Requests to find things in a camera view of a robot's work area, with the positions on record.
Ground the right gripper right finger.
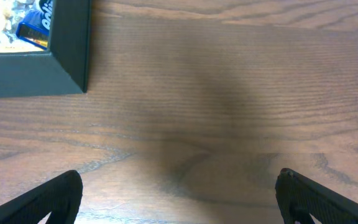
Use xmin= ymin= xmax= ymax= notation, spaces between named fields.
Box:
xmin=275 ymin=168 xmax=358 ymax=224

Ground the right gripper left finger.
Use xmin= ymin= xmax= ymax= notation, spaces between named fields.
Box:
xmin=0 ymin=170 xmax=83 ymax=224

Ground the dark green box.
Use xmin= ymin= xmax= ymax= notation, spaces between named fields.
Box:
xmin=0 ymin=0 xmax=92 ymax=98

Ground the blue eclipse gum pack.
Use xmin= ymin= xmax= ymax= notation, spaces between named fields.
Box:
xmin=16 ymin=0 xmax=54 ymax=50

